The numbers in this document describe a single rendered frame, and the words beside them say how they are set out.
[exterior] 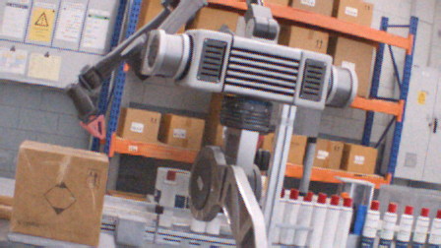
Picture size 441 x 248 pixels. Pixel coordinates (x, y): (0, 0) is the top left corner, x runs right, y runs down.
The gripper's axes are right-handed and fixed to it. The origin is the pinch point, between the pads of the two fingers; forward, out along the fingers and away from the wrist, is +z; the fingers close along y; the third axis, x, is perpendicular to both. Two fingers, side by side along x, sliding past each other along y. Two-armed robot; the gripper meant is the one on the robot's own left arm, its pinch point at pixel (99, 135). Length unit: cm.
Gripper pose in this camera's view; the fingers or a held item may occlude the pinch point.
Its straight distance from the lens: 260.5
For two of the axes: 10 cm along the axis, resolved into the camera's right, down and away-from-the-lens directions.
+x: -7.9, 5.2, -3.2
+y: -4.4, -1.1, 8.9
